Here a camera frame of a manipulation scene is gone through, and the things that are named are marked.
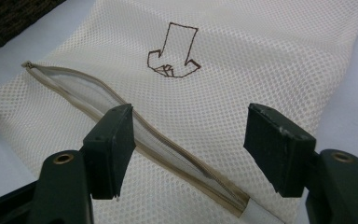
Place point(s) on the white mesh laundry bag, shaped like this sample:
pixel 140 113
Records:
pixel 214 102

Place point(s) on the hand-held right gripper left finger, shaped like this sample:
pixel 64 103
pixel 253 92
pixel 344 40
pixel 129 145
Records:
pixel 108 152

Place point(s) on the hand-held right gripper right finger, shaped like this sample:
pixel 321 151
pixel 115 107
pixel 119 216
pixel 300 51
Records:
pixel 276 149

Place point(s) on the brown wicker basket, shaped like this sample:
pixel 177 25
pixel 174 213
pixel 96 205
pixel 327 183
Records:
pixel 6 21

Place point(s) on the light blue table mat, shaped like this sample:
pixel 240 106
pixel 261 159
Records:
pixel 3 161

